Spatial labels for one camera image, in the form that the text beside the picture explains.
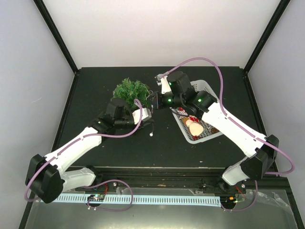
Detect white ball string lights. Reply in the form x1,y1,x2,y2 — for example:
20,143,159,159
141,84,154,137

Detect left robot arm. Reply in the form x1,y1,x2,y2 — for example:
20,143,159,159
24,98,152,203

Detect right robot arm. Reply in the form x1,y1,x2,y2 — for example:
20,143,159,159
149,91,279,192

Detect small green christmas tree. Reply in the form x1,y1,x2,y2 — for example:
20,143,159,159
113,78,152,110

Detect silver red star ornament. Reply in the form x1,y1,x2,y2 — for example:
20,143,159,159
172,107,188,116

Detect white plastic basket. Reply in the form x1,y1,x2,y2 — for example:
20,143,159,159
170,80,223,145

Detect white snowman ornament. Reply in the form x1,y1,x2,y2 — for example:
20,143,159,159
185,119,204,136

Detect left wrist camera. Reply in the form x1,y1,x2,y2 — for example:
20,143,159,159
132,108,152,125

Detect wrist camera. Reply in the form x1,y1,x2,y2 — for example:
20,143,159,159
155,71,193,94
132,108,152,125

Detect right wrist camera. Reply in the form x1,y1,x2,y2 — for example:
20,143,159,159
155,71,193,94

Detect black aluminium frame rail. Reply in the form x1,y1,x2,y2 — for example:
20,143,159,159
61,167,291,191

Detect white slotted cable duct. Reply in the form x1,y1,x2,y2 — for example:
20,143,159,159
54,193,221,207

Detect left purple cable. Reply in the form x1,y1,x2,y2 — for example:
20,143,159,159
23,99,143,212

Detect purple cable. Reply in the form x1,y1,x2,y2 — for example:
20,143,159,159
23,99,143,212
164,57,295,212

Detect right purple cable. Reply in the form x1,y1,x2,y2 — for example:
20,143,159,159
164,57,295,212

